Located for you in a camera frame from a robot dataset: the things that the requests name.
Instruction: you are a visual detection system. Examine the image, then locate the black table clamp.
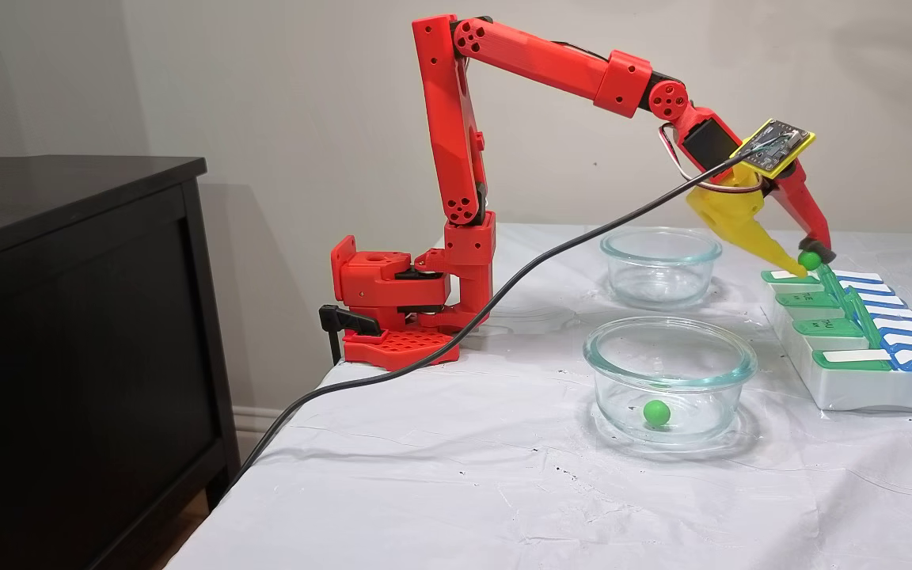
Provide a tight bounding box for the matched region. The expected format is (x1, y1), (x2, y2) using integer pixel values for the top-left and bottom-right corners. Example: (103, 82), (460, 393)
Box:
(318, 304), (384, 367)

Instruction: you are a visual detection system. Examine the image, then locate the thick black camera cable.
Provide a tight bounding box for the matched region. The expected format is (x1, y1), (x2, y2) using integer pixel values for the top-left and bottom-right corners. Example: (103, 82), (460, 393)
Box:
(230, 135), (789, 488)

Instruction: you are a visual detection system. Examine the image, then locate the black wooden cabinet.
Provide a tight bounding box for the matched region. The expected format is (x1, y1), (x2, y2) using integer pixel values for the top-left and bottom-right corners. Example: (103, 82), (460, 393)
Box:
(0, 156), (242, 570)

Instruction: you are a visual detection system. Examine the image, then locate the clear glass bowl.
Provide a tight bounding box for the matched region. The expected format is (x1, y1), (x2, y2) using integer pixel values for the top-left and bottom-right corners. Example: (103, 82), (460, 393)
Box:
(600, 227), (723, 311)
(583, 317), (758, 446)

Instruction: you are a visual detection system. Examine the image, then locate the weekly pill organizer box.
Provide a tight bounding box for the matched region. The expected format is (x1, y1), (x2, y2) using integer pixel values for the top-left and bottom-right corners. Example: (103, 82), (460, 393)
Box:
(759, 264), (912, 417)

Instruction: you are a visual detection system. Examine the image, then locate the white baseboard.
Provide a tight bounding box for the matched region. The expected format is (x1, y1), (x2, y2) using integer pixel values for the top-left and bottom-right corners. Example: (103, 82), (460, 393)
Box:
(232, 405), (292, 458)

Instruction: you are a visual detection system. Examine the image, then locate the circuit board camera yellow mount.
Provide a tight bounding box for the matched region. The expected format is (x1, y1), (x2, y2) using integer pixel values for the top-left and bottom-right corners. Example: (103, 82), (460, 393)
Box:
(729, 119), (817, 180)

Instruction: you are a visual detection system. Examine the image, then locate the white tablecloth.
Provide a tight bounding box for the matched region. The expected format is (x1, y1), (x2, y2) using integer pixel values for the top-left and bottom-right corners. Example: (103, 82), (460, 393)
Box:
(165, 222), (912, 570)

